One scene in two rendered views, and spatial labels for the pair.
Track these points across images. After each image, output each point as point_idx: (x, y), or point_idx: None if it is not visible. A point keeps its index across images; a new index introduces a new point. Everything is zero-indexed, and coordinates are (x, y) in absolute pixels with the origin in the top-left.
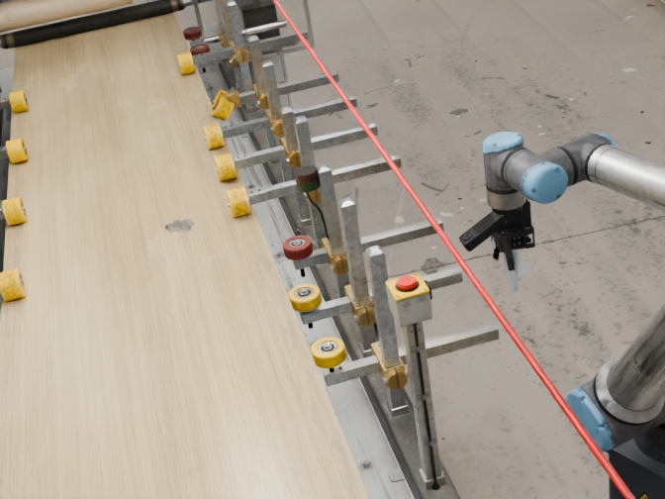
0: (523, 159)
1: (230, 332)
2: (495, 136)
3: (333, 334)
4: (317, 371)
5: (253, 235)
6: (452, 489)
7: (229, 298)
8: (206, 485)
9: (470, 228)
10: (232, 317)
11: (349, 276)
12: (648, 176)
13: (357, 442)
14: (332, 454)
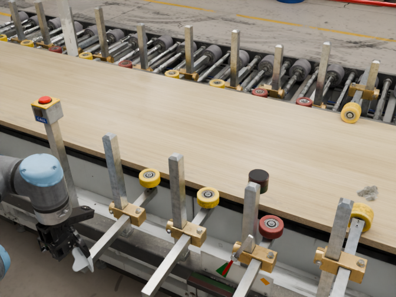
0: (7, 157)
1: (213, 158)
2: (48, 164)
3: None
4: (139, 164)
5: (312, 215)
6: None
7: (246, 171)
8: (128, 115)
9: (86, 211)
10: (225, 164)
11: (242, 269)
12: None
13: (147, 230)
14: (89, 142)
